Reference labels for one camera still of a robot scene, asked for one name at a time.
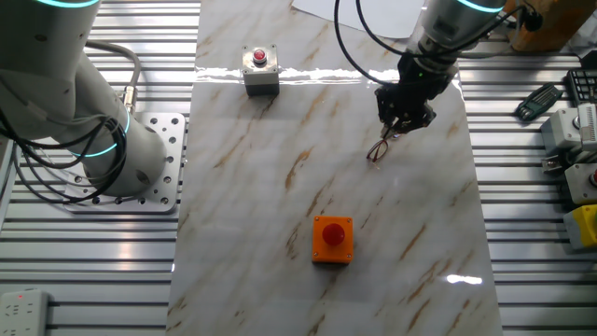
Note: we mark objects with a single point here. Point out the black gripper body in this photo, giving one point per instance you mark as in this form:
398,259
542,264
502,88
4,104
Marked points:
415,88

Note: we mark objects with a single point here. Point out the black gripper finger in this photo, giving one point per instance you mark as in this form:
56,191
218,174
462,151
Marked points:
417,120
385,128

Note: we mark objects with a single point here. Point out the dark red framed glasses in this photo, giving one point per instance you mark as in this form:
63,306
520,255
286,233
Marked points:
377,150

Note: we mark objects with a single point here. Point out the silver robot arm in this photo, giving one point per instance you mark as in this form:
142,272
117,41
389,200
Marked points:
46,70

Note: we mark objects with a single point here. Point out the white paper sheet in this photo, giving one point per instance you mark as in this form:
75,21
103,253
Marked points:
373,16

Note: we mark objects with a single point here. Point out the marble patterned board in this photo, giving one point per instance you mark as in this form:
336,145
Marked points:
280,186

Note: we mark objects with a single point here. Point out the orange box red mushroom button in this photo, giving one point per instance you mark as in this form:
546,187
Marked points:
333,249

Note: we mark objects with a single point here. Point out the grey box small red button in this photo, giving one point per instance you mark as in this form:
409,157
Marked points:
261,77

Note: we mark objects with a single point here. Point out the brown wooden box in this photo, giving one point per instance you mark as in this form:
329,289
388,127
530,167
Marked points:
559,23

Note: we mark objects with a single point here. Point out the black keyboard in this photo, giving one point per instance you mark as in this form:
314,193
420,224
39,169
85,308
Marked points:
585,86

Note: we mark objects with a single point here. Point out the grey box with red button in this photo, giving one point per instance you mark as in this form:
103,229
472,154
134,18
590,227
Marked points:
583,186

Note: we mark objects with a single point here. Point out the yellow box green button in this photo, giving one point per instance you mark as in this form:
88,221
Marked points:
583,228

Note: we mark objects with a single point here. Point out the white power strip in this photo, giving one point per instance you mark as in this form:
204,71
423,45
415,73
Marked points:
23,312

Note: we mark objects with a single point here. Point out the light grey switch box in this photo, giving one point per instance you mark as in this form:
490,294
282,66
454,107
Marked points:
559,130

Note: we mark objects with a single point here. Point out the silver ribbed camera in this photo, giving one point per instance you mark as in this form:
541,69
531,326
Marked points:
588,126

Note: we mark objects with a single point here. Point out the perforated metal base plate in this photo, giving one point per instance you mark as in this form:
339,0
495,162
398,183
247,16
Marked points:
172,140

